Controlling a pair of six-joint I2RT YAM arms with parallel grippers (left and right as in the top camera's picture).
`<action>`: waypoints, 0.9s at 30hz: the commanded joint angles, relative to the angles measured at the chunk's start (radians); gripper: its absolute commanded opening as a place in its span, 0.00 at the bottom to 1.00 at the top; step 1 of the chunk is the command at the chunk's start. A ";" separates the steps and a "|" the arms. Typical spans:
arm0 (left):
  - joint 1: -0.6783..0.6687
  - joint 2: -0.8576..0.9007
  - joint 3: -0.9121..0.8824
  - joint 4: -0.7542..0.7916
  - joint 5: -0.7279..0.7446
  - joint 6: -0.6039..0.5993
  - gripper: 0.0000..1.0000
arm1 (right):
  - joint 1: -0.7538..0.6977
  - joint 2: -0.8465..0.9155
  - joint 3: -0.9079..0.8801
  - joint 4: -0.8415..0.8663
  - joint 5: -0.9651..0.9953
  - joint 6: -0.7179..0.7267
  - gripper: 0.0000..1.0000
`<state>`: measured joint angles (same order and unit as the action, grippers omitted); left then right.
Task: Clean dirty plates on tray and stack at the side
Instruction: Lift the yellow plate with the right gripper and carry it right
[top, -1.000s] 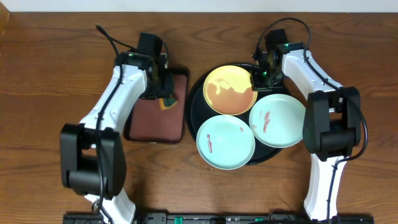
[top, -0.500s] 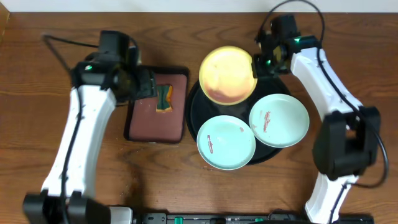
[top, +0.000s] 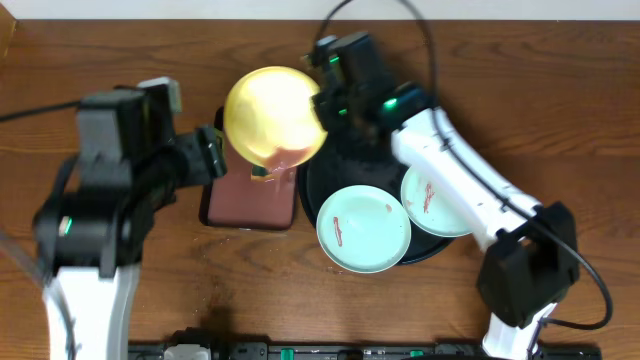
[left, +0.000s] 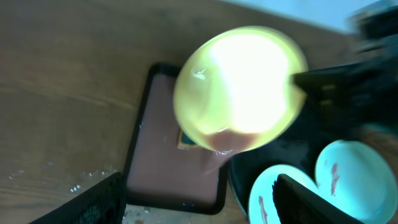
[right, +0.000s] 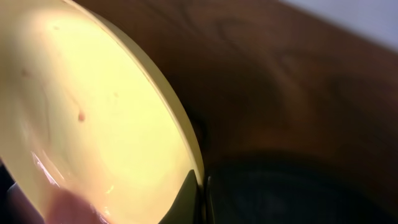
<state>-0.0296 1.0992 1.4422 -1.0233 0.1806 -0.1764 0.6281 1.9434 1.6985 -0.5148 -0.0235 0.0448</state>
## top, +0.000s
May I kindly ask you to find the light green plate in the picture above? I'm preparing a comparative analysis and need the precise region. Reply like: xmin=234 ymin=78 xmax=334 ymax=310
xmin=316 ymin=185 xmax=411 ymax=274
xmin=400 ymin=167 xmax=471 ymax=238

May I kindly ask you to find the round black tray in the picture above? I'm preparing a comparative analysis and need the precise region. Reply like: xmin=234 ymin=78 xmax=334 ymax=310
xmin=297 ymin=135 xmax=453 ymax=266

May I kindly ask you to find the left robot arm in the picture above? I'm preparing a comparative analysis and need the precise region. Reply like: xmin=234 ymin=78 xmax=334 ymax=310
xmin=33 ymin=77 xmax=226 ymax=359

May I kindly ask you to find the orange green sponge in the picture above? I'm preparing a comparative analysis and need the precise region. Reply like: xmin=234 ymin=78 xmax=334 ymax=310
xmin=251 ymin=165 xmax=282 ymax=182

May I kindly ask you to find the light green plate front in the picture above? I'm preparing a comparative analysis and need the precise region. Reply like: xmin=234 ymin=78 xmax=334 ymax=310
xmin=316 ymin=185 xmax=411 ymax=274

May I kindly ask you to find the black rectangular tray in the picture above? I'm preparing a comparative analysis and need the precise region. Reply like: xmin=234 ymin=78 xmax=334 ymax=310
xmin=199 ymin=108 xmax=297 ymax=231

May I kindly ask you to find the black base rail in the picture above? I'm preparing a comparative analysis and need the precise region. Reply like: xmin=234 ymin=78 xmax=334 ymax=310
xmin=127 ymin=340 xmax=601 ymax=360

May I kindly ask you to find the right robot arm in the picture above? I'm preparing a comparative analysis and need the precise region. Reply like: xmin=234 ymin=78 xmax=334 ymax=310
xmin=308 ymin=32 xmax=579 ymax=359

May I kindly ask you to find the yellow plate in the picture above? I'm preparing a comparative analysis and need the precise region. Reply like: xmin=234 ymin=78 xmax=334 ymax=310
xmin=223 ymin=66 xmax=327 ymax=174

